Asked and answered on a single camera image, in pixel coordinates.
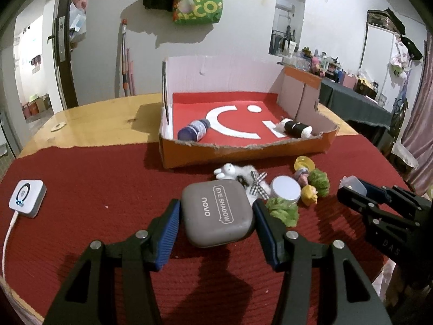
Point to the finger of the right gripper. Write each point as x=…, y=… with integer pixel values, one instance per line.
x=379, y=187
x=358, y=203

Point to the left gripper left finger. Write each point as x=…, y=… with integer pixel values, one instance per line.
x=157, y=241

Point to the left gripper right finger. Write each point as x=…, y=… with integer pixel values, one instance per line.
x=276, y=241

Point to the green scrunchie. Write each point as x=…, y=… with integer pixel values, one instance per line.
x=283, y=210
x=320, y=181

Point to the clear plastic small box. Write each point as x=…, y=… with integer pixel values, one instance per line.
x=353, y=183

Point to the white round tin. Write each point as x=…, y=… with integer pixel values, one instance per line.
x=285, y=187

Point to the yellow pink doll figure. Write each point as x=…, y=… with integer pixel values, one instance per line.
x=309, y=194

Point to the white fluffy bunny hair clip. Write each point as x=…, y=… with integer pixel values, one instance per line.
x=253, y=182

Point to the grey eye shadow case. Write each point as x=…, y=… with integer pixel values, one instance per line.
x=216, y=212

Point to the yellow bottle cap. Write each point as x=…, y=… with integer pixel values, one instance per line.
x=304, y=162

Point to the dark blue ink bottle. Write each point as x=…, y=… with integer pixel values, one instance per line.
x=195, y=131

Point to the white black socks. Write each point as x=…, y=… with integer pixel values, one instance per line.
x=294, y=129

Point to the pink curtain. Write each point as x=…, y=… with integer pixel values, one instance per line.
x=417, y=137

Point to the dark cloth side table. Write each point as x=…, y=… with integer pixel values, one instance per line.
x=351, y=106

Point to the red knitted table cloth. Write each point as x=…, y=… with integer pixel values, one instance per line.
x=55, y=202

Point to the white square charger device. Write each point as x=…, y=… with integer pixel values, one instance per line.
x=27, y=197

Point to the orange cardboard box tray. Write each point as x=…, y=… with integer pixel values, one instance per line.
x=243, y=99

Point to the white wardrobe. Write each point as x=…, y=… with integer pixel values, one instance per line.
x=388, y=57

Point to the small tag on table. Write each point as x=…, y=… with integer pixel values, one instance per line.
x=58, y=126

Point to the green tote bag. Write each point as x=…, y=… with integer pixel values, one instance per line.
x=197, y=12

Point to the wall mirror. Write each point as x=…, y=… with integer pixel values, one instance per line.
x=287, y=27

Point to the mop handle pole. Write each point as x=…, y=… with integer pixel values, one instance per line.
x=125, y=59

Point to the black door frame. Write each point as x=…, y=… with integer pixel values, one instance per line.
x=62, y=54

